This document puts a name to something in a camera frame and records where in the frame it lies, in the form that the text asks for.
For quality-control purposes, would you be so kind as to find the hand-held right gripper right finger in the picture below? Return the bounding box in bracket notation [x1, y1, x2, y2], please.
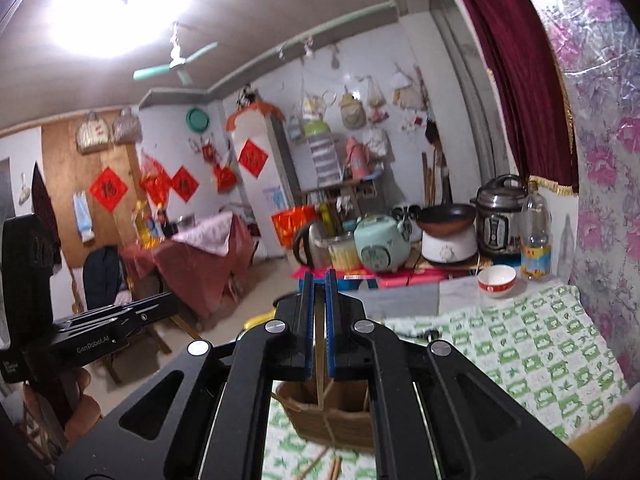
[325, 269, 586, 480]

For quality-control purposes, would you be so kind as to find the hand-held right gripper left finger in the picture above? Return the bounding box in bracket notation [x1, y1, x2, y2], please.
[52, 269, 317, 480]

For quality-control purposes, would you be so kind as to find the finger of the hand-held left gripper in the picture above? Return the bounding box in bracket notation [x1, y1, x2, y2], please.
[100, 294, 179, 335]

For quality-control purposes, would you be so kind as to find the single thin wooden chopstick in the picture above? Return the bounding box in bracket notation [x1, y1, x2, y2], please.
[314, 280, 324, 409]

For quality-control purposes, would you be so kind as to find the wooden chopstick holder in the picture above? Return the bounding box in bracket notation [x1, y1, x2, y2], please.
[272, 380, 376, 453]

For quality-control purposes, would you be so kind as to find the row of wooden chopsticks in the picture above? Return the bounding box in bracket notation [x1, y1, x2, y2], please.
[295, 447, 345, 480]

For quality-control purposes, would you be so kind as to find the yellow cloth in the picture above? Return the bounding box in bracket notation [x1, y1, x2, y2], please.
[241, 312, 276, 331]

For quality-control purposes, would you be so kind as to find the dark jacket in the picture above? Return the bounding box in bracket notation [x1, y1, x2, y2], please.
[82, 246, 132, 311]

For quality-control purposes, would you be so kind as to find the red cloth covered table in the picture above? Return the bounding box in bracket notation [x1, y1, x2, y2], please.
[118, 211, 253, 318]

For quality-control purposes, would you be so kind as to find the yellowish plastic container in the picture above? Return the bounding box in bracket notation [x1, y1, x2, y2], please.
[327, 232, 362, 271]

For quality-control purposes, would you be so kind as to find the steel electric kettle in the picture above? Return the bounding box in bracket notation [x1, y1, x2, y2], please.
[292, 221, 333, 271]

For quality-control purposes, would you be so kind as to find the yellow cooking oil bottle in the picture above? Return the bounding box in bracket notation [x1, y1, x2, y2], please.
[132, 200, 156, 251]

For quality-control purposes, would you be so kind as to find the blue white hanging packet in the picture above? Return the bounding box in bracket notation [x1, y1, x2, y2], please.
[74, 191, 96, 243]

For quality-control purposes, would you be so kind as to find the light green rice cooker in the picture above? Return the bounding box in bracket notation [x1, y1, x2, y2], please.
[354, 214, 413, 273]

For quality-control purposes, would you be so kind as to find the red gift bag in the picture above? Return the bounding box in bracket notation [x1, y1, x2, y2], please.
[271, 205, 318, 248]

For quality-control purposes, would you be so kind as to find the red diamond paper decoration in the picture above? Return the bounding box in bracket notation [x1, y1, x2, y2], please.
[89, 166, 128, 214]
[237, 140, 269, 179]
[171, 166, 201, 204]

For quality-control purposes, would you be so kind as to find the red plastic bag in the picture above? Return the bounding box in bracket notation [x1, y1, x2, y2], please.
[140, 155, 173, 201]

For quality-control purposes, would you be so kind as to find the brown frying pan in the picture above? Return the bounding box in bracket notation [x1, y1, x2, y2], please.
[416, 203, 476, 238]

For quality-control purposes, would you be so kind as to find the white refrigerator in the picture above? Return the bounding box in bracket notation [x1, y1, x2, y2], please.
[232, 112, 301, 261]

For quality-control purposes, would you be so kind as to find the clear plastic drawer tower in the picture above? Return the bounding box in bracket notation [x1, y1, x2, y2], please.
[307, 132, 343, 188]

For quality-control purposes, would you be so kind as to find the pink thermos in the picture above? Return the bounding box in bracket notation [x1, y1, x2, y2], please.
[345, 136, 373, 181]

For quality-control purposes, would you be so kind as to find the beige hanging handbag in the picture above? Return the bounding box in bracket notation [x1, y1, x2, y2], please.
[76, 111, 113, 155]

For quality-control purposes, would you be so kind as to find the red white bowl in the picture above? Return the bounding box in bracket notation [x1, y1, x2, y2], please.
[477, 265, 517, 299]

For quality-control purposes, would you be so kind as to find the grey hanging handbag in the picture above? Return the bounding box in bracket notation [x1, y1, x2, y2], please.
[112, 107, 142, 143]

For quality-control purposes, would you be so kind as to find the green round basin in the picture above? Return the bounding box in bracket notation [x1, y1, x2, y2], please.
[186, 107, 210, 133]

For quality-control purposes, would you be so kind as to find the green printed tablecloth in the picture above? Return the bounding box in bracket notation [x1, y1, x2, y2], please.
[262, 282, 631, 480]

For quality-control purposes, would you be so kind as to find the silver black pressure cooker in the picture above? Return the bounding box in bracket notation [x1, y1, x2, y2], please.
[470, 175, 531, 256]

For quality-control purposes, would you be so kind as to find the beige hanging pouch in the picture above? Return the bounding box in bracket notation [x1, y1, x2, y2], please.
[339, 87, 363, 131]

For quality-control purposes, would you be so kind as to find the orange red cloth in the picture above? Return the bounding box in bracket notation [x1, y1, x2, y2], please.
[225, 101, 286, 131]

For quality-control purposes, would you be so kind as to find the clear plastic oil bottle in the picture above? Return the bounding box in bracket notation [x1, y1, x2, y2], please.
[520, 182, 553, 281]

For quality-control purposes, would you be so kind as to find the clear hanging plastic bag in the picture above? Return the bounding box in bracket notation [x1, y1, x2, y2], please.
[366, 77, 388, 123]

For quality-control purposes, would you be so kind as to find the white hanging plastic bag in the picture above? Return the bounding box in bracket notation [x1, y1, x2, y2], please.
[391, 67, 423, 111]

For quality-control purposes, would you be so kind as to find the green ceiling fan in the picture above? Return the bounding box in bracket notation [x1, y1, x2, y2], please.
[132, 22, 219, 86]

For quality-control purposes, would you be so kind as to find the ceiling light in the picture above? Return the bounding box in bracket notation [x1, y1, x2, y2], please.
[45, 0, 201, 58]

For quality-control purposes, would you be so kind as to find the dark red curtain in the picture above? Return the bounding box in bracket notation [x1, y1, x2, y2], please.
[450, 0, 581, 196]

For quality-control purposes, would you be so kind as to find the floral plastic wall sheet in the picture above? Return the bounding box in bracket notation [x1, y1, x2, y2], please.
[505, 0, 640, 386]

